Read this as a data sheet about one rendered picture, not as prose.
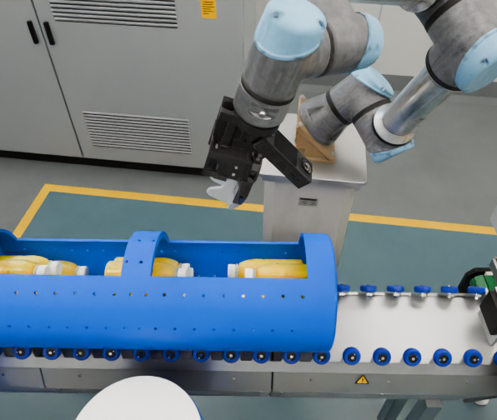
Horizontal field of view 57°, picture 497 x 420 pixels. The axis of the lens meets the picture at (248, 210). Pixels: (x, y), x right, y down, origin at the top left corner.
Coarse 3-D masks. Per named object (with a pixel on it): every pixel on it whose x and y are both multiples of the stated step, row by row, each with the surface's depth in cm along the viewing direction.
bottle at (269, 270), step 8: (264, 264) 109; (272, 264) 108; (280, 264) 108; (288, 264) 108; (296, 264) 109; (304, 264) 109; (256, 272) 108; (264, 272) 107; (272, 272) 106; (280, 272) 106; (288, 272) 106; (296, 272) 106; (304, 272) 107
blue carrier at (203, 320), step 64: (64, 256) 125; (128, 256) 102; (192, 256) 125; (256, 256) 124; (320, 256) 102; (0, 320) 100; (64, 320) 100; (128, 320) 100; (192, 320) 99; (256, 320) 99; (320, 320) 99
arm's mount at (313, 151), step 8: (296, 128) 130; (304, 128) 131; (296, 136) 137; (304, 136) 132; (312, 136) 133; (296, 144) 135; (304, 144) 134; (312, 144) 134; (320, 144) 134; (304, 152) 136; (312, 152) 136; (320, 152) 136; (328, 152) 135; (312, 160) 137; (320, 160) 137; (328, 160) 137
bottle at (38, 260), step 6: (0, 258) 115; (6, 258) 115; (12, 258) 115; (18, 258) 115; (24, 258) 115; (30, 258) 115; (36, 258) 115; (42, 258) 116; (42, 264) 115; (48, 264) 116
